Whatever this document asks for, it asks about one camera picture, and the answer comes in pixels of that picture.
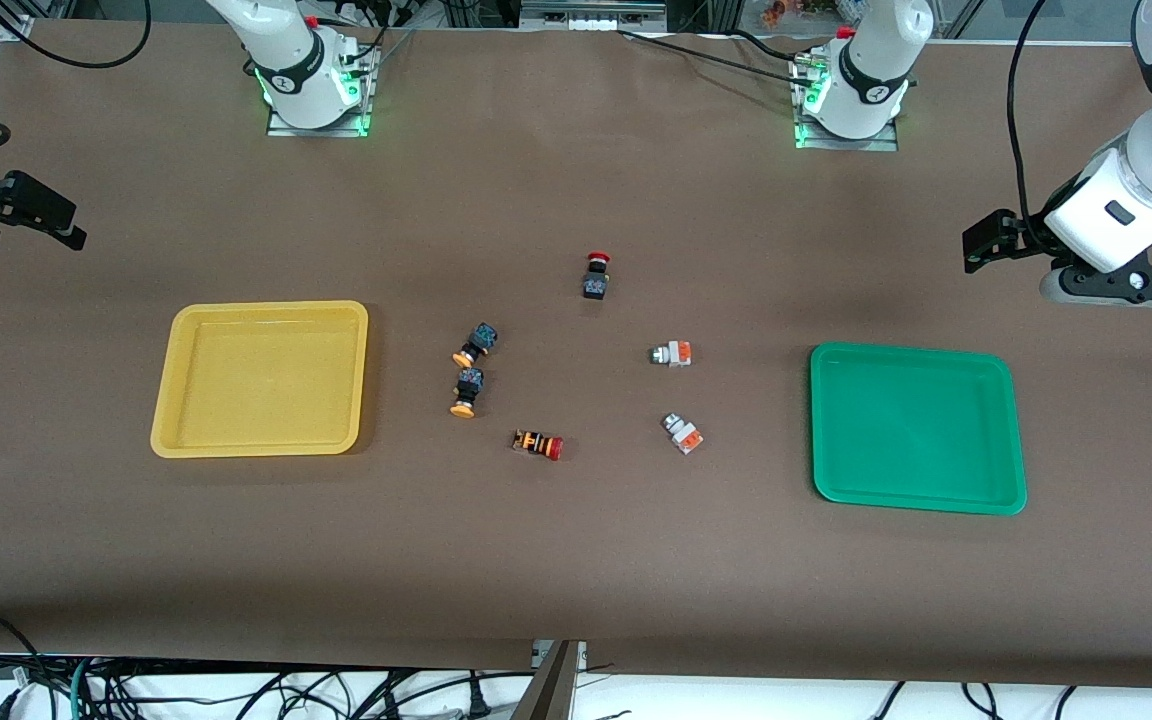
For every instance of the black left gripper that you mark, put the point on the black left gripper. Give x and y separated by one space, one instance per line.
1024 233

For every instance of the green button white orange body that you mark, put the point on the green button white orange body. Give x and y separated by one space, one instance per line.
684 433
676 352

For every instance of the black switch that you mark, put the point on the black switch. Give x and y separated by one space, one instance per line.
482 338

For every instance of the yellow push button black body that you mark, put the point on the yellow push button black body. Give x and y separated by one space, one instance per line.
469 383

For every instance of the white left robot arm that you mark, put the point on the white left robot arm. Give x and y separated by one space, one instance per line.
876 60

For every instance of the green plastic tray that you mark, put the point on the green plastic tray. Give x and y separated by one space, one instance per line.
916 430

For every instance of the yellow plastic tray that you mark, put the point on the yellow plastic tray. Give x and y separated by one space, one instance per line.
266 400

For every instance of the red mushroom button black body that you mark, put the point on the red mushroom button black body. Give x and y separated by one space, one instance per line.
595 285

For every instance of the red button orange striped body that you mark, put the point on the red button orange striped body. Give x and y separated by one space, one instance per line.
536 443

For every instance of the brown table cover sheet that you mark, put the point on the brown table cover sheet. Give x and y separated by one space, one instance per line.
576 560

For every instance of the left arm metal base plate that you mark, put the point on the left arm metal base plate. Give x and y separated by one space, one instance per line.
881 143

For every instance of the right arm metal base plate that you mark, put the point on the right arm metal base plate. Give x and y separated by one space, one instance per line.
321 131

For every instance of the silver aluminium frame rail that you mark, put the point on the silver aluminium frame rail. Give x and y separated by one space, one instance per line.
586 15

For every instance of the grey table support post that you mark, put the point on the grey table support post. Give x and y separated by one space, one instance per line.
551 690

